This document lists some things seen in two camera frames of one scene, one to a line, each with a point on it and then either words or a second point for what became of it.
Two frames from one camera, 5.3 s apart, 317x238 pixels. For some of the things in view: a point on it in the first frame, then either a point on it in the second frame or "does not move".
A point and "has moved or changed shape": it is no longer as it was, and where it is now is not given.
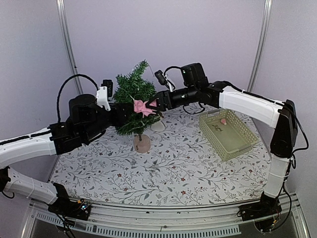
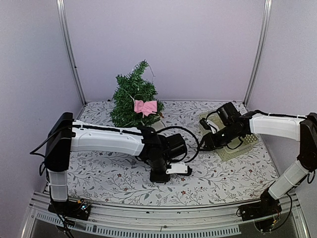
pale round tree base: x=143 y=146 has moved or changed shape
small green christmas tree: x=137 y=84 does not move
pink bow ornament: x=139 y=107 does not move
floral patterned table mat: x=179 y=168 does not move
